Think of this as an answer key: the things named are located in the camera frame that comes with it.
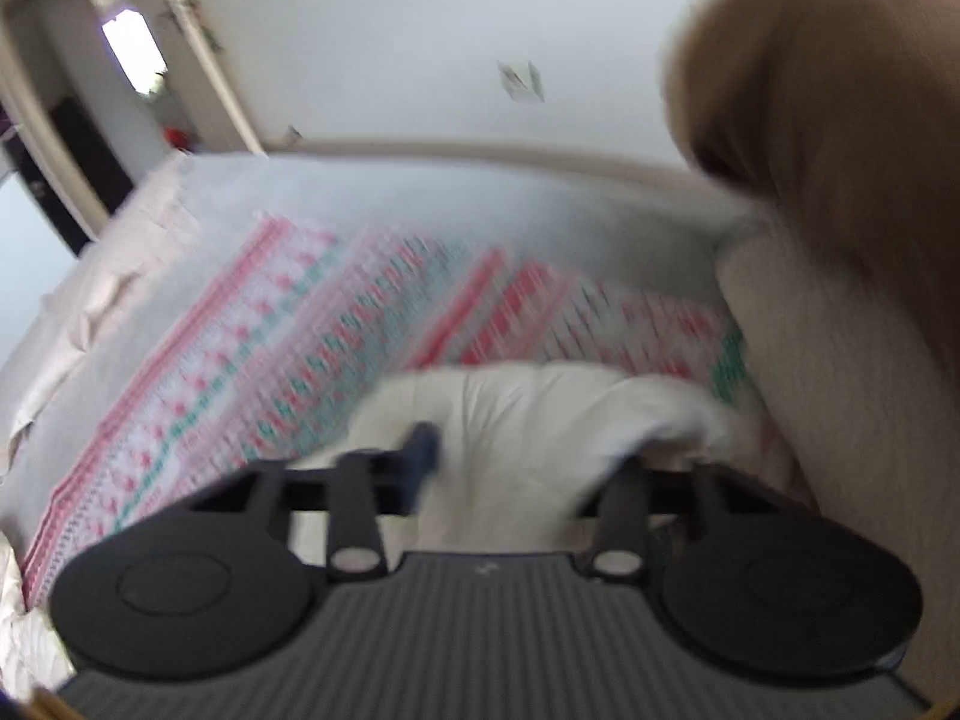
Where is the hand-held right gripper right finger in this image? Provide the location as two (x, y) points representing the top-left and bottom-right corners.
(591, 460), (817, 580)

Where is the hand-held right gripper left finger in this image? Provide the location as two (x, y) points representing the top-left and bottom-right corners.
(187, 424), (441, 580)

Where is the white garment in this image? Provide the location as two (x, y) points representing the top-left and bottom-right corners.
(289, 360), (758, 552)

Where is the red green patterned blanket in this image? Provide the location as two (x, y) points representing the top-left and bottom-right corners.
(22, 214), (818, 608)

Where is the grey bed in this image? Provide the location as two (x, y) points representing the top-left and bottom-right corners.
(0, 136), (762, 541)

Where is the beige folded cloth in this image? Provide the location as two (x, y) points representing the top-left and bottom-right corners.
(0, 154), (197, 466)

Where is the cream crumpled cloth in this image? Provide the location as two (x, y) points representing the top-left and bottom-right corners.
(0, 532), (77, 706)

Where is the dark cabinet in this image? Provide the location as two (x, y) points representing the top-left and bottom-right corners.
(45, 94), (137, 215)

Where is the bright window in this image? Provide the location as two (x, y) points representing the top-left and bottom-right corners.
(101, 11), (168, 95)

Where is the wall sticker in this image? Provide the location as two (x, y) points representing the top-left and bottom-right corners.
(496, 60), (545, 104)

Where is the cream door frame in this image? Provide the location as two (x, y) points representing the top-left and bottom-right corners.
(0, 0), (268, 256)

